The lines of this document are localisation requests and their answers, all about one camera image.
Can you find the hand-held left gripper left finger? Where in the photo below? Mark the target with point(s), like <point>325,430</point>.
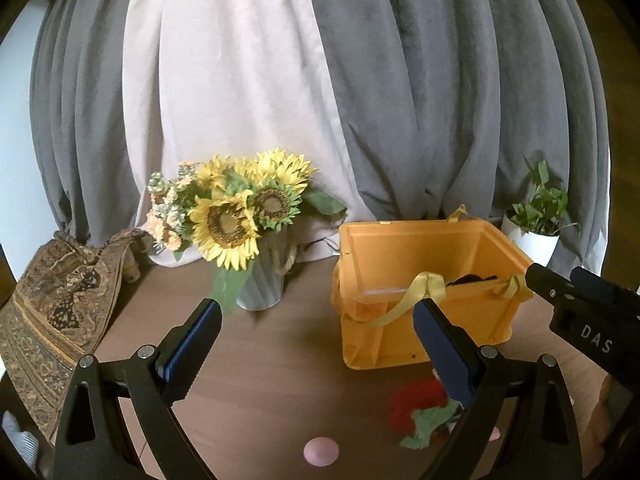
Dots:
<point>191,349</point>

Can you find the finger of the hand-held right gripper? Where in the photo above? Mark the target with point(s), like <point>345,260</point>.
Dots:
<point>605,292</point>
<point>547,285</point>

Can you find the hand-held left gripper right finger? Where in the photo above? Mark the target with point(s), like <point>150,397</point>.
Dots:
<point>445,355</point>

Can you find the red and green soft toy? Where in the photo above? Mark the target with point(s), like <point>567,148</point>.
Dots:
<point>415,400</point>

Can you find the yellow plastic storage box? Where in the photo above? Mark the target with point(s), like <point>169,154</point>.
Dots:
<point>495,320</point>

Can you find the green plant in white pot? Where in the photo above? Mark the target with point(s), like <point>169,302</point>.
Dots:
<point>532,247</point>

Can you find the dark item in box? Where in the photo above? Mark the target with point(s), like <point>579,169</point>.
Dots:
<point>470,278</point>

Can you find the small pink item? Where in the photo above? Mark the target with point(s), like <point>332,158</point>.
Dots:
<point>495,433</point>

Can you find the grey ribbed vase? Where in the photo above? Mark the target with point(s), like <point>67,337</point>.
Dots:
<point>265,285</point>

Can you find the peach artificial flowers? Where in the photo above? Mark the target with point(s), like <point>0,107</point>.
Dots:
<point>165,220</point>

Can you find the artificial sunflower bouquet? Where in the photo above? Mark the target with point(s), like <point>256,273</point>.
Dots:
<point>225,220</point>

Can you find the brown patterned cloth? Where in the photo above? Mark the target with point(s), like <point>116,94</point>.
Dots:
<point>50,310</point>

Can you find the pink round disc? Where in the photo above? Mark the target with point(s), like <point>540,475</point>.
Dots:
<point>322,452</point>

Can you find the white striped cloth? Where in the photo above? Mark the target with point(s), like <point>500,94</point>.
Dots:
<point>20,440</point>

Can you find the grey curtain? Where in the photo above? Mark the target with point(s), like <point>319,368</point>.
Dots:
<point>80,110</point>
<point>450,85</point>

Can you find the pale pink curtain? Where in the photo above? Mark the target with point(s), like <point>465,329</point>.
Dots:
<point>225,85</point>

